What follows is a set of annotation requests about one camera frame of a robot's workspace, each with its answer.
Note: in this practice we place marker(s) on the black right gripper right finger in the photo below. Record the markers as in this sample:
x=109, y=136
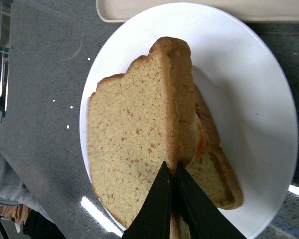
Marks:
x=205, y=221

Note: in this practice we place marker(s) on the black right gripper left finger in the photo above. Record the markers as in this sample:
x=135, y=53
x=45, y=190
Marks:
x=153, y=219

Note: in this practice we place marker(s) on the bread slice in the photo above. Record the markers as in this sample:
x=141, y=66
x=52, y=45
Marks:
x=138, y=120
x=212, y=170

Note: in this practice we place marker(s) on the white round plate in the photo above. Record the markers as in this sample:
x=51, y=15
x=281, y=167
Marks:
x=243, y=85

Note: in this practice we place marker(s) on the fried egg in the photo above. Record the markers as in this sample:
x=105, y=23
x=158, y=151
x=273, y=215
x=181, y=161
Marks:
x=199, y=137

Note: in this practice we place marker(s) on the person in grey clothing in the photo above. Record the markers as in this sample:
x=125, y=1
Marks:
x=19, y=205

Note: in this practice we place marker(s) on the beige rabbit tray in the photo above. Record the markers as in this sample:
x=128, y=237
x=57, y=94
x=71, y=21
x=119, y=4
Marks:
x=250, y=11

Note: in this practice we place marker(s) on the metal frame beside table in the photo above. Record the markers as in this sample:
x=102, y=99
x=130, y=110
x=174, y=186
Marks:
x=6, y=7

